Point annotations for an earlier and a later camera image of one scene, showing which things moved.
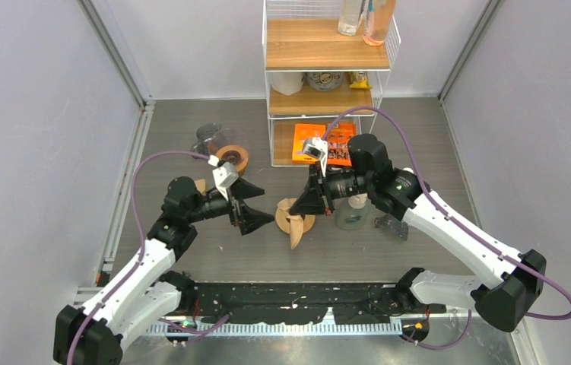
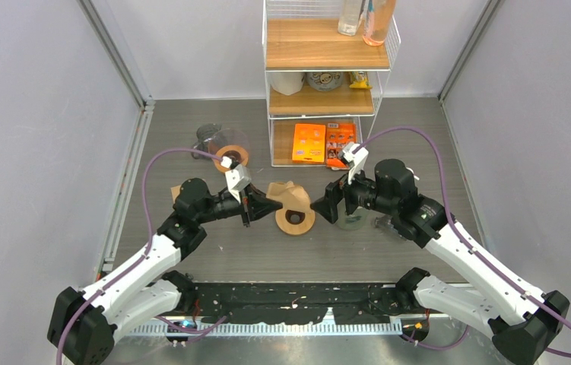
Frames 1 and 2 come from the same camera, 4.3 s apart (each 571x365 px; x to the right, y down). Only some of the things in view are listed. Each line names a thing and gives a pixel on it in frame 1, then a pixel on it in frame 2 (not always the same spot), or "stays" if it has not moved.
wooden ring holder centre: [283, 224] stays
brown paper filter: [296, 220] to [292, 197]
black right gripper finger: [311, 200] to [328, 204]
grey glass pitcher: [204, 133] stays
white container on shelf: [287, 83] stays
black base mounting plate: [278, 303] stays
